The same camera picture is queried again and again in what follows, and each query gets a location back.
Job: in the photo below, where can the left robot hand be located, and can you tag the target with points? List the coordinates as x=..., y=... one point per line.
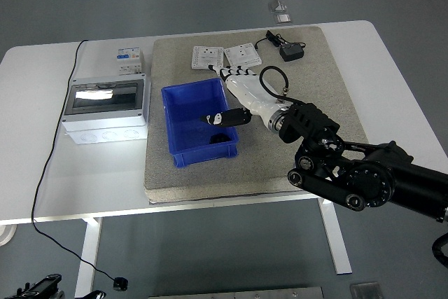
x=94, y=295

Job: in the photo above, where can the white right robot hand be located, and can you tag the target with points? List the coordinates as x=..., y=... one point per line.
x=248, y=92

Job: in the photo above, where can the small black hex nut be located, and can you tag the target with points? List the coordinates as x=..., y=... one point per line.
x=220, y=138

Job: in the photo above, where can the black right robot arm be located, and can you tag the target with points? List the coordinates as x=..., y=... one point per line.
x=371, y=176

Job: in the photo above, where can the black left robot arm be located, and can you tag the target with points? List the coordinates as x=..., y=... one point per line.
x=42, y=288

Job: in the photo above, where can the blue plastic box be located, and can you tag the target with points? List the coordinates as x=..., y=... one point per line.
x=189, y=117

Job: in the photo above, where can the grey distribution box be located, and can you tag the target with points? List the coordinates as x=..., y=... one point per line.
x=105, y=117

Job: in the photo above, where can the white table leg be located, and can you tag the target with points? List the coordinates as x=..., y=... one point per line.
x=337, y=243
x=89, y=253

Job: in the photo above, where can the white square socket panel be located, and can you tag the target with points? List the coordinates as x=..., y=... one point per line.
x=206, y=56

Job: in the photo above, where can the black power adapter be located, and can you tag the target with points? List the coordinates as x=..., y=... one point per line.
x=291, y=52

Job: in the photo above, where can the silver floor socket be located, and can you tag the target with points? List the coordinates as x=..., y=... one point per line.
x=277, y=5
x=283, y=19

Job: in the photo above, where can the grey-brown mat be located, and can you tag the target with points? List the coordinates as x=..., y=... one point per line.
x=217, y=180

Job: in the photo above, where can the white round base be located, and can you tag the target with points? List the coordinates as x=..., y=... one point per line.
x=6, y=235

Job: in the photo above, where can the white circuit breaker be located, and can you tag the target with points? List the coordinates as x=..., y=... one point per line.
x=129, y=61

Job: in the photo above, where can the grey floor plate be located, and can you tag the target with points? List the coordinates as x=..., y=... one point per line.
x=365, y=291

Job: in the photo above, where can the white square switch panel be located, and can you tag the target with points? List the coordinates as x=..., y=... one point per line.
x=243, y=54

